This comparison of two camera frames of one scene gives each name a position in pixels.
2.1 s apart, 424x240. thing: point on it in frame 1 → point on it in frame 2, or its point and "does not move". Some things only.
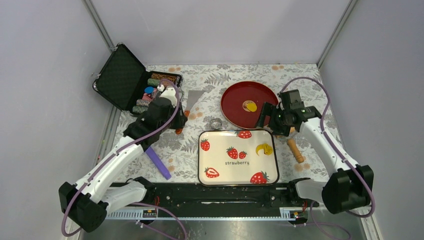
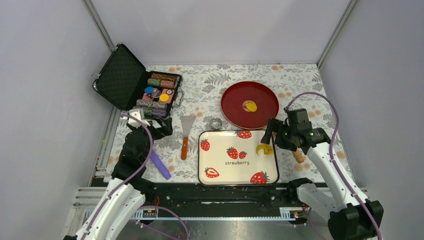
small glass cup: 216,123 does not move
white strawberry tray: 240,158 does not move
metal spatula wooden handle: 193,95 → 187,122
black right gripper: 270,110 → 273,125
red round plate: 242,103 does not move
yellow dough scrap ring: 267,149 does not move
